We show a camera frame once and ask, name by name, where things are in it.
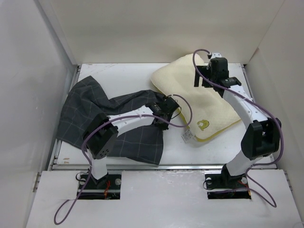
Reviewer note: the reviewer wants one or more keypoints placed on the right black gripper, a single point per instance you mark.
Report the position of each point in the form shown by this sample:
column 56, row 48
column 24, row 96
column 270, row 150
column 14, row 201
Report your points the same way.
column 206, row 69

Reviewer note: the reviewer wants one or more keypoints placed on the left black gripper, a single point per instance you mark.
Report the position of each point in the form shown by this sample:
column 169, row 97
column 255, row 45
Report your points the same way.
column 162, row 127

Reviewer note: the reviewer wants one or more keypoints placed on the cream yellow-edged pillow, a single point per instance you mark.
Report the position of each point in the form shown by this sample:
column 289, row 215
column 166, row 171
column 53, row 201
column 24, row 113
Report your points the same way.
column 210, row 114

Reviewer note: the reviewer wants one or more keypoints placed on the dark grey checked pillowcase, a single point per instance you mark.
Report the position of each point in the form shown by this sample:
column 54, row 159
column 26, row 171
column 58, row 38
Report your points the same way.
column 87, row 99

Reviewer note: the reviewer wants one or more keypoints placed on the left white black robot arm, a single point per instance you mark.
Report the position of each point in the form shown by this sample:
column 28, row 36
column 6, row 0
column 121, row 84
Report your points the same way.
column 102, row 133

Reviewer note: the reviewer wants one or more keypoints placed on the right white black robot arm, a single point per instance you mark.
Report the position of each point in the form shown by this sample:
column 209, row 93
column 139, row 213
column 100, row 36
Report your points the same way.
column 262, row 136

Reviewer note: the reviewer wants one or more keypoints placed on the white pillow care label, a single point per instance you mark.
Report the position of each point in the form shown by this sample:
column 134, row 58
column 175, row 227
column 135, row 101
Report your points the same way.
column 188, row 136

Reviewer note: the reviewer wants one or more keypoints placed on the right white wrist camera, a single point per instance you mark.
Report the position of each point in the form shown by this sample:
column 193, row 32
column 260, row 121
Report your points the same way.
column 214, row 55

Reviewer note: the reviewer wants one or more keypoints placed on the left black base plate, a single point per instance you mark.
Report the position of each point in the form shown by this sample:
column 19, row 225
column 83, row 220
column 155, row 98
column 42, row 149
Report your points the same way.
column 108, row 188

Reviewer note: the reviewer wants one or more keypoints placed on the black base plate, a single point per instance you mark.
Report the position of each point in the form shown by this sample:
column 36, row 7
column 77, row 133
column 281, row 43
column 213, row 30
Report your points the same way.
column 217, row 188
column 108, row 188

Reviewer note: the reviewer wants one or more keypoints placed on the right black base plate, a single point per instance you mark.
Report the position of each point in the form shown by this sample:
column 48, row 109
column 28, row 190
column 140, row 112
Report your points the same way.
column 217, row 188

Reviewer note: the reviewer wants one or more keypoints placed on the aluminium front rail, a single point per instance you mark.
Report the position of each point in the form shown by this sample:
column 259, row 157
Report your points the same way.
column 65, row 167

